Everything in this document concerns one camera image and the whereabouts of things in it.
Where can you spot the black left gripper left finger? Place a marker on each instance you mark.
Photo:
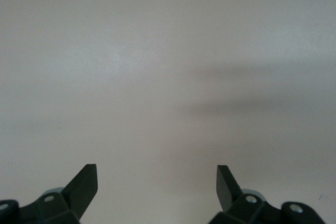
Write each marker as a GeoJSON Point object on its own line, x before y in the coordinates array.
{"type": "Point", "coordinates": [78, 192]}

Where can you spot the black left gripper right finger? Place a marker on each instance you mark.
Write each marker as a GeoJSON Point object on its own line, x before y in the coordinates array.
{"type": "Point", "coordinates": [225, 190]}

